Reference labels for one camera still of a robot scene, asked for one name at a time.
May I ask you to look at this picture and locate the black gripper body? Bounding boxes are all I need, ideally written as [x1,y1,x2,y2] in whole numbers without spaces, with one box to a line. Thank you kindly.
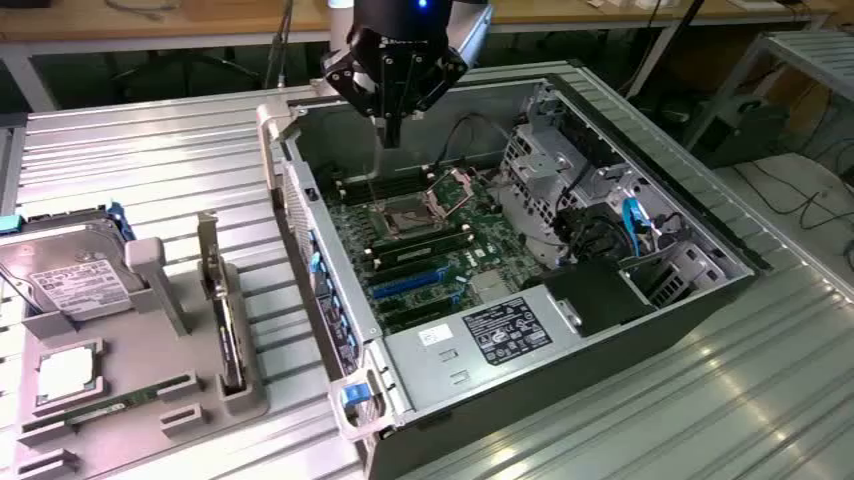
[350,0,457,119]

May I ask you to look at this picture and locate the graphics card with metal bracket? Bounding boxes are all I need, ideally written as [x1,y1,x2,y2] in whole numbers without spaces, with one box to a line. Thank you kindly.
[198,209,253,401]

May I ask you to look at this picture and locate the thin grey pole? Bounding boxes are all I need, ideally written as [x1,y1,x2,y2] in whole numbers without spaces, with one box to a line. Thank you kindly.
[266,0,297,90]

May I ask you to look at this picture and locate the open black PC case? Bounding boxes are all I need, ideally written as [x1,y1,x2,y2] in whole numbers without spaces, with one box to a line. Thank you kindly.
[257,59,776,480]

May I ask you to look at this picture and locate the black office chair base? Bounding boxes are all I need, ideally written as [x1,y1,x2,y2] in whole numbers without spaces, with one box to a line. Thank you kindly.
[110,49,266,94]

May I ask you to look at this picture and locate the empty black RAM slot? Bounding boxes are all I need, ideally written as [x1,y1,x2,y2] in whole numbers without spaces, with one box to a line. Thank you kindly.
[366,223,469,247]
[340,180,436,204]
[369,230,473,255]
[337,170,433,195]

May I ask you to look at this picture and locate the thin metal locking lever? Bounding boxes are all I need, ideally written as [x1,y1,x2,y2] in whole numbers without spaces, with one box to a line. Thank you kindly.
[365,164,388,210]

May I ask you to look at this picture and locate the tall grey metal disk bay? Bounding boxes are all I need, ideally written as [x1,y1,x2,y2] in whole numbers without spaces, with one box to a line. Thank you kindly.
[498,82,646,264]

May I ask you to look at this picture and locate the metal socket cover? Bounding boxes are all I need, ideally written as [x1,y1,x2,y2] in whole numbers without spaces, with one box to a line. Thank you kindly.
[424,167,482,211]

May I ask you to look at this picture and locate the CPU socket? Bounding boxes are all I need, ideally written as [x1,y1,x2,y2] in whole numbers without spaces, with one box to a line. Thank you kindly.
[380,197,442,236]

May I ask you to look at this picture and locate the green motherboard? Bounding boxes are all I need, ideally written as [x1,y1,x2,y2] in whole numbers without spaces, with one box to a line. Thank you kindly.
[324,164,536,336]

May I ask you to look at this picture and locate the RAM stick with white label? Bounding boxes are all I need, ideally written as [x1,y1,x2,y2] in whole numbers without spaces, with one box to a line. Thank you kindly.
[378,243,469,266]

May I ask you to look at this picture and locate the long black expansion slot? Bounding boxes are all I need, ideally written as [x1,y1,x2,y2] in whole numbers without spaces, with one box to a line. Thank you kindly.
[384,293,460,321]
[389,304,464,332]
[369,257,440,282]

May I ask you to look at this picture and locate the blue expansion slot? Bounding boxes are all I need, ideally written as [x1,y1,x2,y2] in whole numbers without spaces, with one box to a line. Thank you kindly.
[372,267,450,302]

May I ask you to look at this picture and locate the silver chipset heatsink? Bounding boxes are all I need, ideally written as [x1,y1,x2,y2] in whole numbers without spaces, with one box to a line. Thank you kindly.
[470,272,520,296]

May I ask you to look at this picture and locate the black floor machine box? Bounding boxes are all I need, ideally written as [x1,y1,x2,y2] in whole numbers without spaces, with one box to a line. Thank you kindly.
[693,97,793,169]

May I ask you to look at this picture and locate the black plastic cover box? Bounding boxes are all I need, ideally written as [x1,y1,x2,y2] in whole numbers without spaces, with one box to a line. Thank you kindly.
[544,260,660,339]

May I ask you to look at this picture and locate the low grey metal disk bay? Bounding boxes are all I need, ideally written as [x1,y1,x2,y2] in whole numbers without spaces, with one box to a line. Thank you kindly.
[617,239,760,311]

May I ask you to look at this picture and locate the metal slat side table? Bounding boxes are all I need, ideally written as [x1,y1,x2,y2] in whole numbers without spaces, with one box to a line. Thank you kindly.
[680,29,854,154]

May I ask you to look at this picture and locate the silver hard disk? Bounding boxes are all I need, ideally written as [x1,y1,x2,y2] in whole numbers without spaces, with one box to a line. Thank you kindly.
[0,219,133,321]

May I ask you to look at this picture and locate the grey power supply unit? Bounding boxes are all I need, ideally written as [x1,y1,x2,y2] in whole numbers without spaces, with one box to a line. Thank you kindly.
[381,292,586,416]

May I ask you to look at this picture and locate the grey parts rack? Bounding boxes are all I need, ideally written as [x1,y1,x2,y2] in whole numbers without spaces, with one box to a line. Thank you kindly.
[0,237,273,480]

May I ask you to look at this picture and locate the silver CPU chip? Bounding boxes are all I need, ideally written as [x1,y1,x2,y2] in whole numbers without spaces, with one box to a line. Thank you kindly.
[37,347,99,401]

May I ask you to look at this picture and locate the green RAM stick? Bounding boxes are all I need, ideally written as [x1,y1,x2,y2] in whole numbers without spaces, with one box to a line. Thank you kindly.
[23,377,193,434]

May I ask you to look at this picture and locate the black arched wire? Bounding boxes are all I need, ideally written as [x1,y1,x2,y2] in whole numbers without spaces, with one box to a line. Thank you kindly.
[432,113,517,171]

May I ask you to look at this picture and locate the black power wire bundle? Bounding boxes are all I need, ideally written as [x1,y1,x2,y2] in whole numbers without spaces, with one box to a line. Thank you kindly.
[557,204,636,269]

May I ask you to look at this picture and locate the blue data wire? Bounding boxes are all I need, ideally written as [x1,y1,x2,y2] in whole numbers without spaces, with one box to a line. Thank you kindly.
[618,196,648,260]

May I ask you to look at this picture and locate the black floor cable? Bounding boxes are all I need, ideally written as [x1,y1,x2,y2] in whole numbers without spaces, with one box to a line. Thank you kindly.
[730,158,854,229]

